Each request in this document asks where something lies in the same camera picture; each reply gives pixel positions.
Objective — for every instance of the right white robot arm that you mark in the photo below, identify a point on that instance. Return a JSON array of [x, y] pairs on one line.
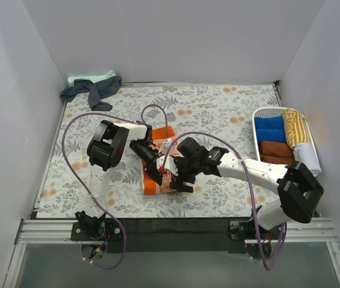
[[298, 190]]

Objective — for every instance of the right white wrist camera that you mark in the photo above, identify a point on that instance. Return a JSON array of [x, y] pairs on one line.
[[166, 164]]

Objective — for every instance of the floral table mat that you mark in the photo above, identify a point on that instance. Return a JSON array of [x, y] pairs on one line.
[[213, 115]]

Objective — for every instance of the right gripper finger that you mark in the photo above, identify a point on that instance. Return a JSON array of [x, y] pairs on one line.
[[184, 187], [176, 184]]

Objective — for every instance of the orange peach printed towel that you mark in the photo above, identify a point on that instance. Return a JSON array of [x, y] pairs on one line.
[[162, 138]]

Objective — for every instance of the mint green towel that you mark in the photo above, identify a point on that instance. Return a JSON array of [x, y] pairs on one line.
[[93, 79]]

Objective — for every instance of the brown rolled towel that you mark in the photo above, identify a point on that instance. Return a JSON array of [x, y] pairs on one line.
[[275, 149], [276, 160]]

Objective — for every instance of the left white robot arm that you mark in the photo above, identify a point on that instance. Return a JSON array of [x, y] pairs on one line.
[[105, 151]]

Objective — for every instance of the yellow patterned rolled towel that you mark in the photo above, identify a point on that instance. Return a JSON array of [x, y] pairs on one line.
[[295, 127]]

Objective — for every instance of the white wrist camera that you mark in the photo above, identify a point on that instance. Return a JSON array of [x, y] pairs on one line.
[[166, 146], [166, 164]]

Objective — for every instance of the white plastic basket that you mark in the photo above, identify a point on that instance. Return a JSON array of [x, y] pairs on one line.
[[268, 112]]

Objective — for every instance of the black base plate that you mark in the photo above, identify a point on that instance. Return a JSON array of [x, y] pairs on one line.
[[232, 234]]

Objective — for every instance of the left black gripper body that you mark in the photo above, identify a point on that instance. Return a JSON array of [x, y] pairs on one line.
[[153, 167]]

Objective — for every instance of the aluminium frame rail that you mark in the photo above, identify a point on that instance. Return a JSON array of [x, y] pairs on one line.
[[59, 231]]

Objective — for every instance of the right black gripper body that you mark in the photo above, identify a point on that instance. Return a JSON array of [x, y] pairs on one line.
[[182, 176]]

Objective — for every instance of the dark grey towel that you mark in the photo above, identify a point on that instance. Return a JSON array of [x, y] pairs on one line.
[[96, 92]]

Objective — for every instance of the light blue rolled towel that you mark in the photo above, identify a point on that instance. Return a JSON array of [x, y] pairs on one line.
[[305, 153]]

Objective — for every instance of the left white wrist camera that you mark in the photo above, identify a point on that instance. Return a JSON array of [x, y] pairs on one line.
[[166, 146]]

